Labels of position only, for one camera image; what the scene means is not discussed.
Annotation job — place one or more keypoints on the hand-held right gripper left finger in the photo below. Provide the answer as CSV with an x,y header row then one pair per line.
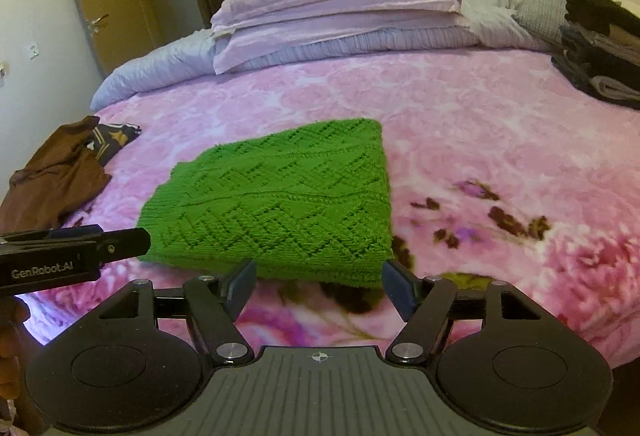
x,y
240,288

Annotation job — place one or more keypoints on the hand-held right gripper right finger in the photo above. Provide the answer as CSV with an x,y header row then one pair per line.
x,y
400,291

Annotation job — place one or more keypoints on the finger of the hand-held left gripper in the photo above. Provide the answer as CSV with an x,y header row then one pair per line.
x,y
75,232
125,243

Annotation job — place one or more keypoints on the green knitted sweater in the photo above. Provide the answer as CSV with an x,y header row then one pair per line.
x,y
280,201

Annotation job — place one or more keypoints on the person's left hand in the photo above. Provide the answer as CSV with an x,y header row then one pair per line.
x,y
10,346

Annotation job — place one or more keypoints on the brown garment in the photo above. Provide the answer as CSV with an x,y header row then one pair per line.
x,y
55,181

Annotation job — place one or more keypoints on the dark patterned garment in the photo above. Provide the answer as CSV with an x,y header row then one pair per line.
x,y
117,138

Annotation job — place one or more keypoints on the grey-blue striped duvet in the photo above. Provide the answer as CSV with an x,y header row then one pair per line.
x,y
150,71

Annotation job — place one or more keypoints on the pink floral blanket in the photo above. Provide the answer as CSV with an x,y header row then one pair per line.
x,y
475,131

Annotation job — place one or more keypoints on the lilac folded quilt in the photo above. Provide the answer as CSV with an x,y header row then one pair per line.
x,y
340,11

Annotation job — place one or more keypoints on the stack of dark folded clothes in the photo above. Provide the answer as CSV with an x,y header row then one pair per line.
x,y
595,56

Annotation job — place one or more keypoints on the grey ribbed pillow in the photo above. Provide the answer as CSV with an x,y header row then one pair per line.
x,y
545,1

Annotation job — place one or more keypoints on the white wall switch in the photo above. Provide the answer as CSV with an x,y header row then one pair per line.
x,y
33,50

